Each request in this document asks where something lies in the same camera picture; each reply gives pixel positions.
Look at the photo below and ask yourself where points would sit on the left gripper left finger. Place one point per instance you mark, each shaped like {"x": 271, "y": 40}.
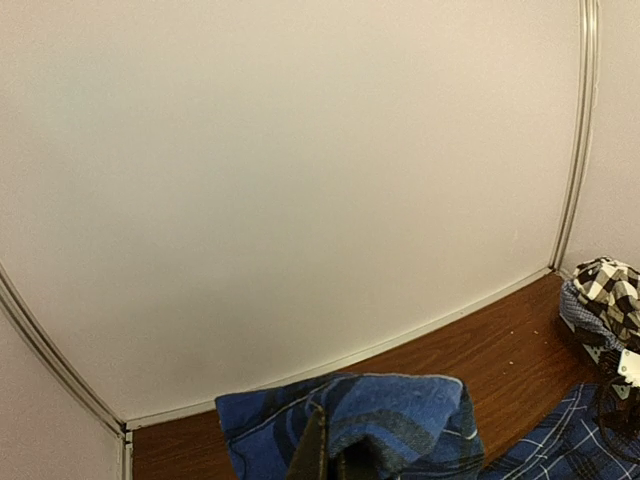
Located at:
{"x": 311, "y": 459}

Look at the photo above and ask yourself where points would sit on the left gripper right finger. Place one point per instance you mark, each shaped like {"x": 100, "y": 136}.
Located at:
{"x": 356, "y": 462}

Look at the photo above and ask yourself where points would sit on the blue plaid long sleeve shirt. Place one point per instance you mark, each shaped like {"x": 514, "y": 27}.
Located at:
{"x": 419, "y": 427}

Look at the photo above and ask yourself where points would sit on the small blue gingham shirt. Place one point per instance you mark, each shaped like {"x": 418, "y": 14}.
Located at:
{"x": 589, "y": 328}

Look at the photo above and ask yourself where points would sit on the black white checked shirt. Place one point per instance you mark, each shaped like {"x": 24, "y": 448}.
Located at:
{"x": 609, "y": 289}

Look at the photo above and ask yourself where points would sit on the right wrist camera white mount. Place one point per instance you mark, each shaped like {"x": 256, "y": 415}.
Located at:
{"x": 629, "y": 367}

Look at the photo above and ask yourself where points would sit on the left aluminium frame post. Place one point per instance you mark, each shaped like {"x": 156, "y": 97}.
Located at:
{"x": 24, "y": 321}

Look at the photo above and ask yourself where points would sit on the aluminium frame post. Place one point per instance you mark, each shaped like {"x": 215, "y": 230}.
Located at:
{"x": 24, "y": 321}
{"x": 589, "y": 40}

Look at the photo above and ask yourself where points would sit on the right aluminium frame post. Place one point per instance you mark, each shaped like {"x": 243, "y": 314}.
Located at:
{"x": 589, "y": 40}

